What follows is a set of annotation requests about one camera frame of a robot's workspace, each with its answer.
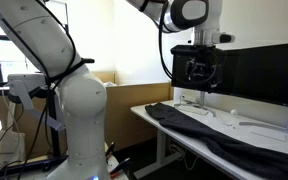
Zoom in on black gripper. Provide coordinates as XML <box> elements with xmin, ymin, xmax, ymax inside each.
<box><xmin>186</xmin><ymin>53</ymin><xmax>219</xmax><ymax>87</ymax></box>

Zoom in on dark grey trousers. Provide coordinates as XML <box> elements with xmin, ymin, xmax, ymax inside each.
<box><xmin>144</xmin><ymin>102</ymin><xmax>288</xmax><ymax>180</ymax></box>

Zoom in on black computer monitor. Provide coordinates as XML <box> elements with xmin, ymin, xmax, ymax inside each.
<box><xmin>171</xmin><ymin>49</ymin><xmax>240</xmax><ymax>98</ymax></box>
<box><xmin>238</xmin><ymin>41</ymin><xmax>288</xmax><ymax>110</ymax></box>

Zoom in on white power strip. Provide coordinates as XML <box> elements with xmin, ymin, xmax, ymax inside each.
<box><xmin>179</xmin><ymin>94</ymin><xmax>199</xmax><ymax>104</ymax></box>

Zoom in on white keyboard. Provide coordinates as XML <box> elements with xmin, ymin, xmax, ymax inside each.
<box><xmin>176</xmin><ymin>105</ymin><xmax>210</xmax><ymax>117</ymax></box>

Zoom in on light wooden partition panel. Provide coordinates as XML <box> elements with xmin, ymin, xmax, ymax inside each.
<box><xmin>92</xmin><ymin>70</ymin><xmax>174</xmax><ymax>153</ymax></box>

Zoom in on white desk leg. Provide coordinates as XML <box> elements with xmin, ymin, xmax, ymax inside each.
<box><xmin>133</xmin><ymin>128</ymin><xmax>185</xmax><ymax>180</ymax></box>

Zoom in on black red clamp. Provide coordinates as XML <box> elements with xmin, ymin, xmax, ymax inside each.
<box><xmin>104</xmin><ymin>141</ymin><xmax>116</xmax><ymax>158</ymax></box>
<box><xmin>108</xmin><ymin>157</ymin><xmax>132</xmax><ymax>177</ymax></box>

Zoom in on black vertical stand pole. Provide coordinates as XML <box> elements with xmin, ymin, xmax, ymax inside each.
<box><xmin>47</xmin><ymin>88</ymin><xmax>61</xmax><ymax>158</ymax></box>

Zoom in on white box device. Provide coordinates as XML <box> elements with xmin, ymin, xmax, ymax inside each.
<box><xmin>7</xmin><ymin>73</ymin><xmax>48</xmax><ymax>94</ymax></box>

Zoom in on light wooden board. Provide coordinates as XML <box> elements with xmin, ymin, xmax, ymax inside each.
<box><xmin>0</xmin><ymin>96</ymin><xmax>68</xmax><ymax>166</ymax></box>

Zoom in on black stand base bar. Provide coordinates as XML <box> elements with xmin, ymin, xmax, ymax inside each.
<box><xmin>0</xmin><ymin>153</ymin><xmax>68</xmax><ymax>176</ymax></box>

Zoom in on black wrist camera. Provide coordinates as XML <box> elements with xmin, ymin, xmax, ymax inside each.
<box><xmin>170</xmin><ymin>44</ymin><xmax>224</xmax><ymax>57</ymax></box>

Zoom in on thin white desk cable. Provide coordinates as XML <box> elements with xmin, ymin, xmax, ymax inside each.
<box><xmin>213</xmin><ymin>111</ymin><xmax>237</xmax><ymax>129</ymax></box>

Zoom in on white cables under desk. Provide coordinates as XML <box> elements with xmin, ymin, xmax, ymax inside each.
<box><xmin>168</xmin><ymin>141</ymin><xmax>200</xmax><ymax>172</ymax></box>

